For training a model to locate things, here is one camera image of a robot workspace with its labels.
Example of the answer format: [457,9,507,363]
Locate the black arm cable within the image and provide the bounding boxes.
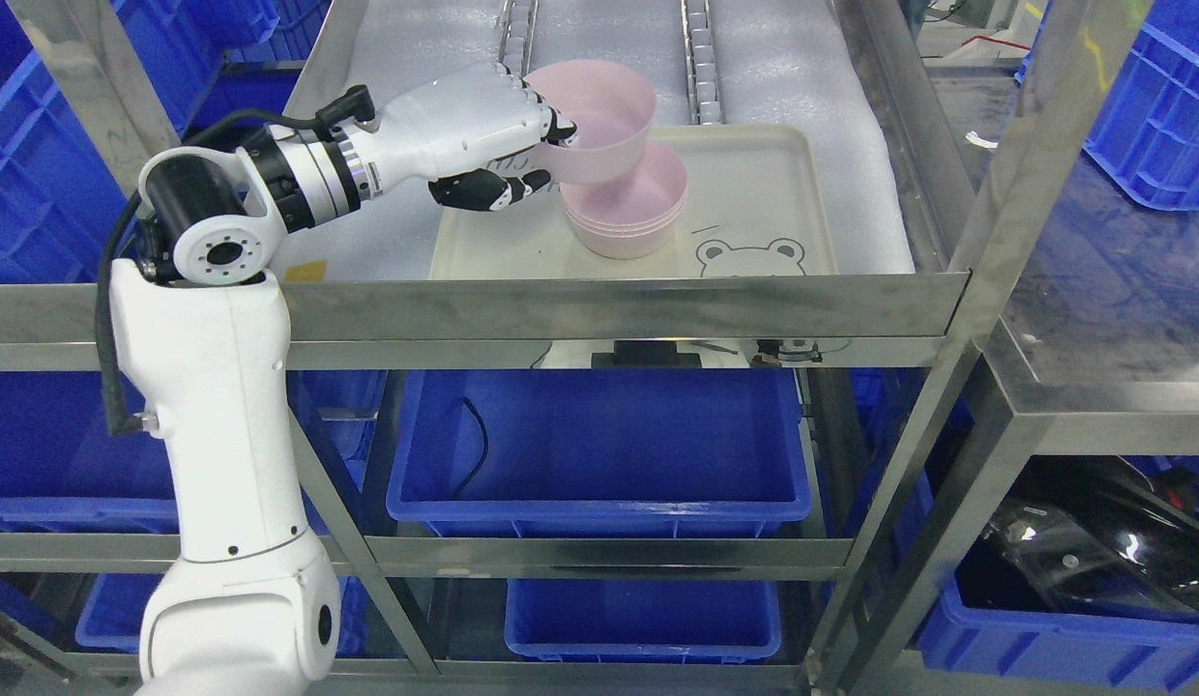
[95,85,376,438]

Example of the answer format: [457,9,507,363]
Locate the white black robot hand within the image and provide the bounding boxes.
[347,62,577,212]

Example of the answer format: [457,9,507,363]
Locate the black helmet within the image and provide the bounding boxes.
[956,455,1199,625]

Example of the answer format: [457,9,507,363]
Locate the pink ikea bowl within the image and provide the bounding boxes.
[526,59,658,184]

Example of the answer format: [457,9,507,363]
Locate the blue bin shelf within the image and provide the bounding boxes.
[504,580,782,665]
[386,368,812,538]

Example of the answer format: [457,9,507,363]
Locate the steel shelf rack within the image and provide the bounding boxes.
[0,0,1199,696]

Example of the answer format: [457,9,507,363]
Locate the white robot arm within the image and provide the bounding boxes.
[104,115,373,695]

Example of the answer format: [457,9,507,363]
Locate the blue bin lower left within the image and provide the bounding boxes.
[914,454,1199,692]

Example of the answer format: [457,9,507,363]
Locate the stacked pink bowls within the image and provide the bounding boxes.
[561,140,688,260]

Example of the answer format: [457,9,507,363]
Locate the blue bin shelf lower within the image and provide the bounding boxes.
[386,368,812,538]

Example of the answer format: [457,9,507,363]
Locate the beige bear tray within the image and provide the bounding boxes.
[428,125,835,280]

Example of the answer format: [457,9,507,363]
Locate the blue bin shelf bottom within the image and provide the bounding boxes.
[504,580,782,665]

